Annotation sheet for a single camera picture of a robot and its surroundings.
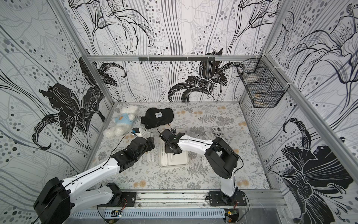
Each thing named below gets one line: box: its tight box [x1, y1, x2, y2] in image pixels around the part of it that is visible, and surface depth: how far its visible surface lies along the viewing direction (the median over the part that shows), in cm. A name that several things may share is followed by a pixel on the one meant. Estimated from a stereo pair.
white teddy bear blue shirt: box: [103, 105, 138, 138], surface depth 100 cm
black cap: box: [140, 107, 174, 130], surface depth 108 cm
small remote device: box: [211, 126, 225, 138], surface depth 98 cm
